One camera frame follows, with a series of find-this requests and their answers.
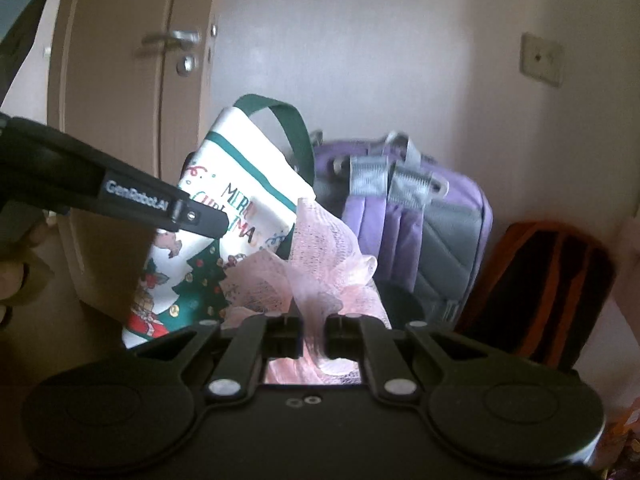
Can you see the pink mesh bath sponge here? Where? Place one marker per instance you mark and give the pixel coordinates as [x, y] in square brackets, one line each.
[324, 274]

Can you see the beige wall socket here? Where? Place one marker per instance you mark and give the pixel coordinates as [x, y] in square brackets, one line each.
[542, 59]

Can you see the Merry Christmas gift bag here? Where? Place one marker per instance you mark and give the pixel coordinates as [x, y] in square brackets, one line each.
[243, 185]

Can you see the person's left hand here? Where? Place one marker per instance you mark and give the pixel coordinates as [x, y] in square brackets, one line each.
[24, 275]

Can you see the silver door handle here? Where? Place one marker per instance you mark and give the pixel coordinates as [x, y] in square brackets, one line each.
[184, 40]

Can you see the beige wooden door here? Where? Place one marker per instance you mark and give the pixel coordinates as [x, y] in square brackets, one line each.
[126, 100]

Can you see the teal plastic trash bin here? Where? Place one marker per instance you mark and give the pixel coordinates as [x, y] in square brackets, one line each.
[401, 307]

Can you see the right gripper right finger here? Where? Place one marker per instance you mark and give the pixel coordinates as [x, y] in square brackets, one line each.
[366, 340]

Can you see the black orange backpack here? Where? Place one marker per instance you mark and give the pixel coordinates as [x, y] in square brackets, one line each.
[540, 293]

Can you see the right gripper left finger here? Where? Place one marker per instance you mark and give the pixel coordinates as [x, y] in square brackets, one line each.
[258, 340]

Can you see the purple grey backpack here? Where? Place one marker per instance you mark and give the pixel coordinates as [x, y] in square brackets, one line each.
[426, 225]

